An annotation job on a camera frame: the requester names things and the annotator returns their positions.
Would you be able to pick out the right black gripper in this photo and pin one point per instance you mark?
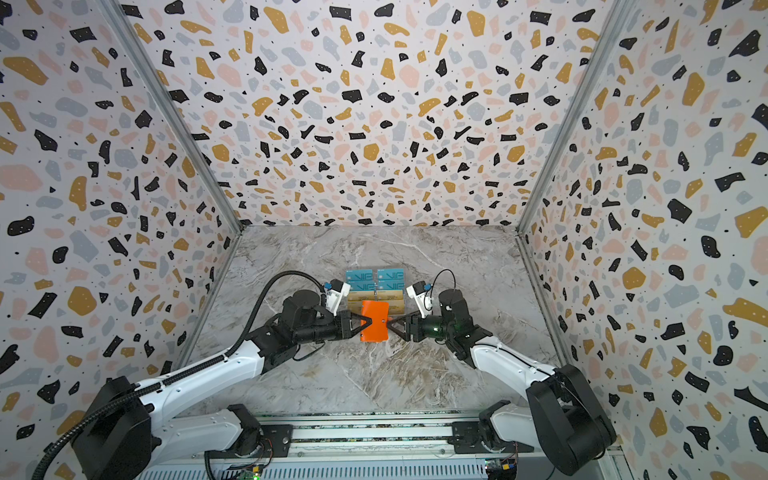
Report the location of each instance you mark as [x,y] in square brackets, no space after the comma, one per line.
[410,327]

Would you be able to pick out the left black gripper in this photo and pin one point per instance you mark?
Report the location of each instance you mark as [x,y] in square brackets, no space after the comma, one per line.
[348,324]

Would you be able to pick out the gold card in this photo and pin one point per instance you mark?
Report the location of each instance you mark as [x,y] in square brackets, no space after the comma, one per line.
[355,307]
[359,296]
[390,295]
[396,308]

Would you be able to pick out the orange card holder wallet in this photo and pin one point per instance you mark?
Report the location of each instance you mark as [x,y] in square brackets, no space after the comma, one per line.
[378,313]

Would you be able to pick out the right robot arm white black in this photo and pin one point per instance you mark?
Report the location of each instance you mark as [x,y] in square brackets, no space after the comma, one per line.
[562,418]

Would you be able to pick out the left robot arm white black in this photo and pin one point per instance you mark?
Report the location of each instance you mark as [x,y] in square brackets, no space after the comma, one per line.
[133,426]

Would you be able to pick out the teal card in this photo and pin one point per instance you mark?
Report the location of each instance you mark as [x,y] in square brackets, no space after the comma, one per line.
[390,285]
[359,275]
[391,274]
[363,286]

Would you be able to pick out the teal card back left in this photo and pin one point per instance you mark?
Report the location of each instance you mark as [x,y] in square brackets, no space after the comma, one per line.
[359,275]

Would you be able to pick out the teal card back right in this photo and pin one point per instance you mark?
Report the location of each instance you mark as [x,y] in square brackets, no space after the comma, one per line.
[391,274]

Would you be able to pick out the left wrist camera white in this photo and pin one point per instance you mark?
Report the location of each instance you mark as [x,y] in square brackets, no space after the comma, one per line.
[335,292]

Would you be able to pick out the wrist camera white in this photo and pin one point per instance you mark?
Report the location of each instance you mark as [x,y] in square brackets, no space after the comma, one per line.
[335,292]
[421,293]

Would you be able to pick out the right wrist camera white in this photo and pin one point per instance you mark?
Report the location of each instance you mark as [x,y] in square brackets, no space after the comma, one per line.
[421,293]

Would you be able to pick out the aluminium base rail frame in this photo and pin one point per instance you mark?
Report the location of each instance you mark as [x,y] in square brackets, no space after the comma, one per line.
[377,445]

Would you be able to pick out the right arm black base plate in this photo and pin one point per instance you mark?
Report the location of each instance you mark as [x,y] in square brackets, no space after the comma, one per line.
[475,437]

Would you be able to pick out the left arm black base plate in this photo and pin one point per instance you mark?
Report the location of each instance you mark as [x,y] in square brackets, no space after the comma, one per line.
[270,438]

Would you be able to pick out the right aluminium corner post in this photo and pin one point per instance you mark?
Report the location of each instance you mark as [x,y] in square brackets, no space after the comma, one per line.
[616,19]

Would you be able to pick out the aluminium corner post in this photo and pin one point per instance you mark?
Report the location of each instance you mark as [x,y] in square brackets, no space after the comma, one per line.
[616,19]
[118,22]

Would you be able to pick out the left aluminium corner post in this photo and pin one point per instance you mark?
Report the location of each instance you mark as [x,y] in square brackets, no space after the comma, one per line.
[118,22]

